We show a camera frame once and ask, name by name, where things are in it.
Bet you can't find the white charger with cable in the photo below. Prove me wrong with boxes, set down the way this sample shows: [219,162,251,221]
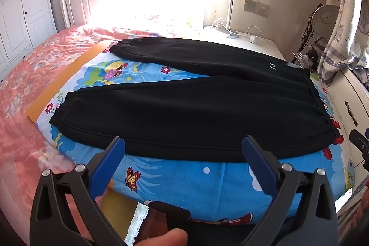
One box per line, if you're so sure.
[246,25,261,44]

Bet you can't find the patterned curtain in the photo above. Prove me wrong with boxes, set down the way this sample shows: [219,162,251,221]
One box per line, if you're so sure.
[314,0,369,85]

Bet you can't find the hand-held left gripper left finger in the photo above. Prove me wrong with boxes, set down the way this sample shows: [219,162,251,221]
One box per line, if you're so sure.
[29,136,139,246]

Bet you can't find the grey wall socket panel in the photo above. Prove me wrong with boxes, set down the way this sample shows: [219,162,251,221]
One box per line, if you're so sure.
[244,0,270,16]

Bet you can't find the pink floral bedsheet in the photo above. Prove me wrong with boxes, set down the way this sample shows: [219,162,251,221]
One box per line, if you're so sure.
[0,25,162,235]

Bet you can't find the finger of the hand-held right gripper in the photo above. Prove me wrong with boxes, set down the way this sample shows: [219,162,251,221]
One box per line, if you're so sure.
[349,128,369,172]

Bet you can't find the black pants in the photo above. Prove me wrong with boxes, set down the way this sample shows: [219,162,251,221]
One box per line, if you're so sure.
[49,37,341,163]

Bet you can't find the silver pole lamp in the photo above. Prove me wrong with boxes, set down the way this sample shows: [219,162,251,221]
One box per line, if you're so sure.
[226,0,240,39]

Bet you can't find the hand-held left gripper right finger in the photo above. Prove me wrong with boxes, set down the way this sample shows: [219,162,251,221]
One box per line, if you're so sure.
[241,135,338,246]

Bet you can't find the blue cartoon printed blanket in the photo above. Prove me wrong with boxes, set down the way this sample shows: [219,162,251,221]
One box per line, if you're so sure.
[37,47,358,232]

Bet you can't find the white wardrobe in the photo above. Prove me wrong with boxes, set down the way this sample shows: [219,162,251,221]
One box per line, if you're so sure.
[0,0,58,76]

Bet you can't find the grey desk fan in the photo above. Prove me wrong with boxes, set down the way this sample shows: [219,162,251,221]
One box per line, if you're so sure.
[301,3,341,62]

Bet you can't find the person's left hand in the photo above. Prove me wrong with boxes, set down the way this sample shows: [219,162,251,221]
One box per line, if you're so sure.
[135,228,188,246]

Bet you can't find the white nightstand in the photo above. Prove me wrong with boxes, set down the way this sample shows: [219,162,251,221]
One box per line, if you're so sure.
[202,25,286,62]

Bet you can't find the white dresser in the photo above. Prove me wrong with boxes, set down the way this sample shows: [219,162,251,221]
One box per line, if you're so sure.
[326,69,369,195]

